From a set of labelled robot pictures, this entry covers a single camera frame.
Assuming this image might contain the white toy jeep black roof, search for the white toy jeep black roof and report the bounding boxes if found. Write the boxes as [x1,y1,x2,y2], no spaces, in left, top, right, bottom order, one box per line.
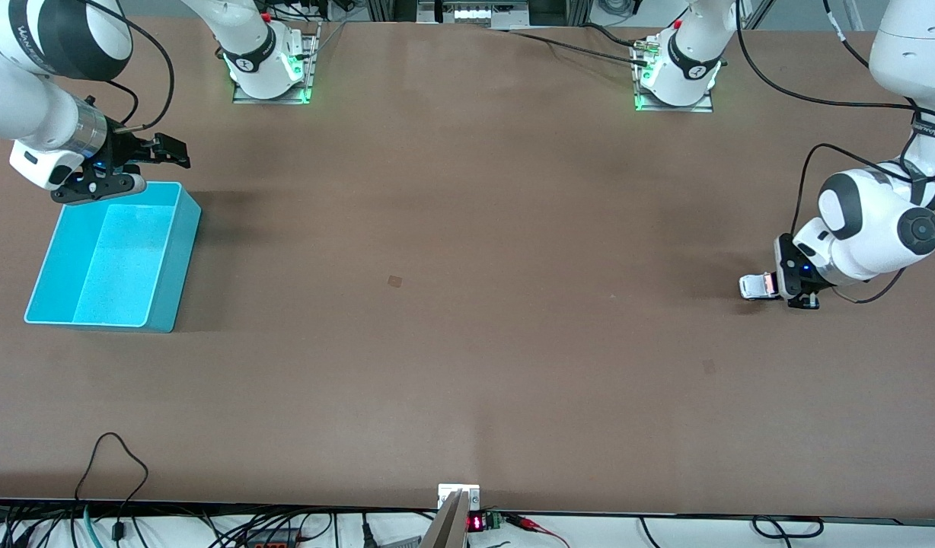
[739,272,780,303]

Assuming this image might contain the cyan plastic bin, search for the cyan plastic bin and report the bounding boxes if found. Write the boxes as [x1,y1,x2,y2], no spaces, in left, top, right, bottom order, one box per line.
[24,180,202,333]

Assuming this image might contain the silver box white ports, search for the silver box white ports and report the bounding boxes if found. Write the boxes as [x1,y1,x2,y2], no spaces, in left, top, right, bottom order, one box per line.
[416,0,531,30]

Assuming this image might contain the orange black power strip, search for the orange black power strip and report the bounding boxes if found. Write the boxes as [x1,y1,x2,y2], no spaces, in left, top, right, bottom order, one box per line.
[243,530,307,548]

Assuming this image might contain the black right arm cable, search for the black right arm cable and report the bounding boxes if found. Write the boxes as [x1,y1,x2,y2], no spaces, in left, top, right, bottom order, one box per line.
[75,0,176,135]

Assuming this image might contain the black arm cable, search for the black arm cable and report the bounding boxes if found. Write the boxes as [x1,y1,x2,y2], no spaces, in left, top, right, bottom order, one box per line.
[75,0,176,135]
[732,0,935,305]

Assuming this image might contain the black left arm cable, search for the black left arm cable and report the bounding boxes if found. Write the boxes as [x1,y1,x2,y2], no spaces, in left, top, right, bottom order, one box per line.
[732,0,935,305]

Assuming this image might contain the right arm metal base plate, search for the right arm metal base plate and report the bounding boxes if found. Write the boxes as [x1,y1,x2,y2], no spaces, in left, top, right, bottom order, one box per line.
[232,21,322,105]

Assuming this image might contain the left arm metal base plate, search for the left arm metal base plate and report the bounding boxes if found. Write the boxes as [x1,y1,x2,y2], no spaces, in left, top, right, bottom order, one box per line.
[633,37,715,113]

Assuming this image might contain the black coiled cable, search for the black coiled cable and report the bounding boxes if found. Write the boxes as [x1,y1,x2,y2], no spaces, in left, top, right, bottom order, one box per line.
[752,515,826,541]

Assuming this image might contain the thin black looped cable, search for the thin black looped cable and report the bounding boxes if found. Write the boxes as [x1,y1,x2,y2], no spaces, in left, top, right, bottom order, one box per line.
[73,432,150,543]

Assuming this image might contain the black base power cable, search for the black base power cable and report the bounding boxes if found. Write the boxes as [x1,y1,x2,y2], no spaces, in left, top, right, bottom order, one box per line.
[489,26,656,69]

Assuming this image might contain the red wire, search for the red wire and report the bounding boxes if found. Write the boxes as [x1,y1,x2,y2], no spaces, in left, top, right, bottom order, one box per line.
[504,513,572,548]

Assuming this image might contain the white mount bracket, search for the white mount bracket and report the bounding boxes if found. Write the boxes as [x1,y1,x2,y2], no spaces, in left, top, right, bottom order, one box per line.
[437,483,481,511]

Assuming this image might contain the black cable tangle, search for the black cable tangle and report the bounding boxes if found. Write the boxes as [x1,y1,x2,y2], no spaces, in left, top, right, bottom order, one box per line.
[0,501,438,548]

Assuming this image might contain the grey camera mount bar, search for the grey camera mount bar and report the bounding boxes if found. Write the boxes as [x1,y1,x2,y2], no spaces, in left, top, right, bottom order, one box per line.
[420,489,469,548]

